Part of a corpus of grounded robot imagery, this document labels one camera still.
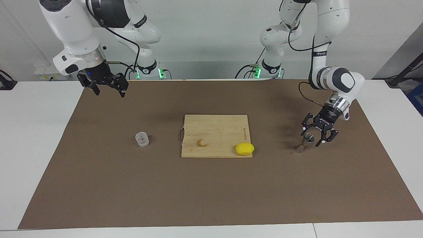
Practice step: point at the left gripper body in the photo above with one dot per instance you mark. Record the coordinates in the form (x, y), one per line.
(328, 117)

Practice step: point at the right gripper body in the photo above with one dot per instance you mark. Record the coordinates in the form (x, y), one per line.
(97, 74)

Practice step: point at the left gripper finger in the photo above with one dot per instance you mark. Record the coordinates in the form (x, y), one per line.
(327, 136)
(309, 123)

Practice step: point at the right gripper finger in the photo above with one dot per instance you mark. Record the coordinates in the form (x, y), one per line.
(121, 83)
(92, 85)

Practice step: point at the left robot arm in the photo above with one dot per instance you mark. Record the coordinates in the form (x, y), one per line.
(333, 15)

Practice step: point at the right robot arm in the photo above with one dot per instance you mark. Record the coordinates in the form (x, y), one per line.
(71, 24)

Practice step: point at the metal jigger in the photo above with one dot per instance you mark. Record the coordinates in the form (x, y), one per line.
(302, 145)

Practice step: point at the white power strip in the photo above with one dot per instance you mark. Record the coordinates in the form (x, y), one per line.
(46, 72)

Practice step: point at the clear glass cup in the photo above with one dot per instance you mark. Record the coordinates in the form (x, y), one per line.
(142, 139)

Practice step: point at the yellow lemon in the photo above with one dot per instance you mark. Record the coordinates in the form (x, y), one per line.
(245, 148)

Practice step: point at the black stand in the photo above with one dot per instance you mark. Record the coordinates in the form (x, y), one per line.
(404, 71)
(6, 82)

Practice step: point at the blue box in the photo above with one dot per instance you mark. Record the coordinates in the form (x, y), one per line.
(417, 99)

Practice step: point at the wooden cutting board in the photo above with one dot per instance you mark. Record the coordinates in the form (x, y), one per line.
(214, 135)

